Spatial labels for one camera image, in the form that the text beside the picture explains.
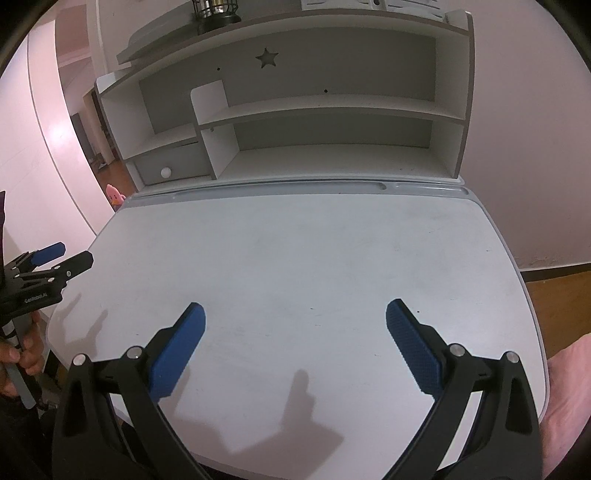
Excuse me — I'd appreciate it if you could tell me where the white plastic tray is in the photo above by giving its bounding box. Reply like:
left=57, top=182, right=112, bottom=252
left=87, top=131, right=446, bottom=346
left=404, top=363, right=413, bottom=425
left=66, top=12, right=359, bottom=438
left=300, top=0, right=447, bottom=12

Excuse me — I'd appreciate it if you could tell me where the person's left hand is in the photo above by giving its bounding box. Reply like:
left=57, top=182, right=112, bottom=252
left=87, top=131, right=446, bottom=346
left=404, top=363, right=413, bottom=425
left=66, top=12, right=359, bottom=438
left=0, top=311, right=47, bottom=398

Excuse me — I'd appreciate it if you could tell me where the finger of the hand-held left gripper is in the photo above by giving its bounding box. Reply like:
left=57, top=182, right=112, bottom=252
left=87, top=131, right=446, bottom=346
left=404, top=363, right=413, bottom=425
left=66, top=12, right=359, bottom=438
left=16, top=250, right=95, bottom=289
left=13, top=242, right=66, bottom=269

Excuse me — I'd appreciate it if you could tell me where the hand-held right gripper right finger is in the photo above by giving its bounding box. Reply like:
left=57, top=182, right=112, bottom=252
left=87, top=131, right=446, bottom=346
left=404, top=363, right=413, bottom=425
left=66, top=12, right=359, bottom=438
left=383, top=298, right=543, bottom=480

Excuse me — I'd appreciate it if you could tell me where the white desk shelf unit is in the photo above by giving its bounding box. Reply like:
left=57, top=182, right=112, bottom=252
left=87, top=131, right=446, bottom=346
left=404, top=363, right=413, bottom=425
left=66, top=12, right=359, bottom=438
left=95, top=9, right=474, bottom=191

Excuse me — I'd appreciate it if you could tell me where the pink cloth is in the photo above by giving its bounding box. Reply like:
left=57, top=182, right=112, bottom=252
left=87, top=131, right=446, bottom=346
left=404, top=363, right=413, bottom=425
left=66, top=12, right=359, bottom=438
left=539, top=332, right=591, bottom=480

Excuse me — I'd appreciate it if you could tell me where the white door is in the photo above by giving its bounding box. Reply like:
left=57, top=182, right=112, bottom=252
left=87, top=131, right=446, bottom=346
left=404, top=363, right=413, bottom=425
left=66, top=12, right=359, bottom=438
left=0, top=28, right=99, bottom=324

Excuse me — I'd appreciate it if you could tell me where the grey drawer with white knob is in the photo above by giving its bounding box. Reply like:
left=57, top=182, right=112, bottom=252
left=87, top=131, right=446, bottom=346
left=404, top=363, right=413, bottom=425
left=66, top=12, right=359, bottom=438
left=134, top=142, right=211, bottom=186

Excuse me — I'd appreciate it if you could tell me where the person's left forearm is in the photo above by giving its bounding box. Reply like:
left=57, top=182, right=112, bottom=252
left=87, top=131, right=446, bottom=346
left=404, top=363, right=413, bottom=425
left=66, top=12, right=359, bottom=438
left=0, top=392, right=56, bottom=480

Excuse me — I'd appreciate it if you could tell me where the black lantern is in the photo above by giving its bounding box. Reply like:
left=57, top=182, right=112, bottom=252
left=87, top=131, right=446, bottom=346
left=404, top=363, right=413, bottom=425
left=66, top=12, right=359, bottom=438
left=191, top=0, right=243, bottom=36

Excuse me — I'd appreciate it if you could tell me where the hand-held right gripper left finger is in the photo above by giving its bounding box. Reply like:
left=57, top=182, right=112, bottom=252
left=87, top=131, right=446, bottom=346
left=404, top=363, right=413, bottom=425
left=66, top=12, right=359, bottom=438
left=52, top=301, right=208, bottom=480

